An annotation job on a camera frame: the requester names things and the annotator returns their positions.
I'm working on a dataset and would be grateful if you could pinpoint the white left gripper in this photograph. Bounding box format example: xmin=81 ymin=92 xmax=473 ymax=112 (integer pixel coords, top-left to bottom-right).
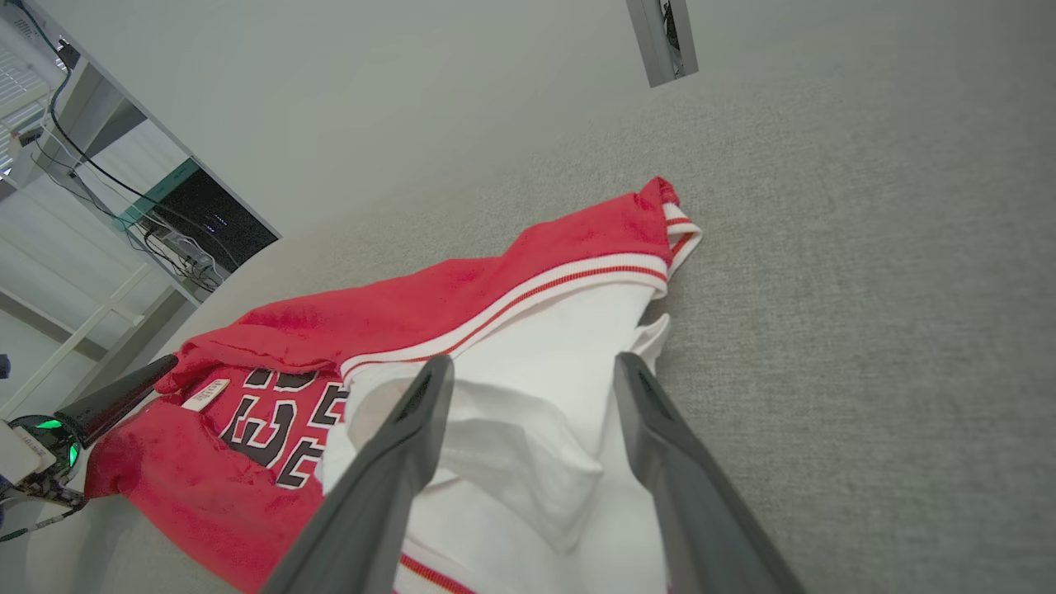
xmin=0 ymin=354 xmax=179 ymax=511

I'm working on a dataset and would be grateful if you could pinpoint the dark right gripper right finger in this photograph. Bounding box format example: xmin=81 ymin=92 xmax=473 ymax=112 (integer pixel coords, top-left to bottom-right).
xmin=614 ymin=351 xmax=806 ymax=594

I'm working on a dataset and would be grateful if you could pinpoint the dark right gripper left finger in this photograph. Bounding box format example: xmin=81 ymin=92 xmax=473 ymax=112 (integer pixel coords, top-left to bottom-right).
xmin=261 ymin=355 xmax=455 ymax=594

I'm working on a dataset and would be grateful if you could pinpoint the red jersey white trim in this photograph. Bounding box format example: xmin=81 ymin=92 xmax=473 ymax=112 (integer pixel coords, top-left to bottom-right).
xmin=82 ymin=175 xmax=705 ymax=594

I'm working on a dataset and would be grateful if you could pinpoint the black computer box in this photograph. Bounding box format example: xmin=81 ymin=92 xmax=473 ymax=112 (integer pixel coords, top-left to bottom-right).
xmin=153 ymin=167 xmax=281 ymax=274

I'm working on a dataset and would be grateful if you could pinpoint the white table frame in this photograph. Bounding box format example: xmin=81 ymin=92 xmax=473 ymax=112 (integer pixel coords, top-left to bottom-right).
xmin=0 ymin=262 xmax=200 ymax=417

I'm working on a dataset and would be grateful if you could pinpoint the left cable teal connector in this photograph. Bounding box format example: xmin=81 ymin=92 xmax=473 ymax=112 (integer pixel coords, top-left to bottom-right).
xmin=0 ymin=500 xmax=85 ymax=544

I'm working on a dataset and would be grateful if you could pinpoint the white shelf with cables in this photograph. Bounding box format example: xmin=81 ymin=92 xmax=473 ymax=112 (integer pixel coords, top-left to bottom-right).
xmin=7 ymin=0 xmax=232 ymax=288

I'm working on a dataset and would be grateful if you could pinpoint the grey metal partition post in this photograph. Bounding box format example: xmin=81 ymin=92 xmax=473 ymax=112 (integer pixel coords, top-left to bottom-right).
xmin=625 ymin=0 xmax=700 ymax=89

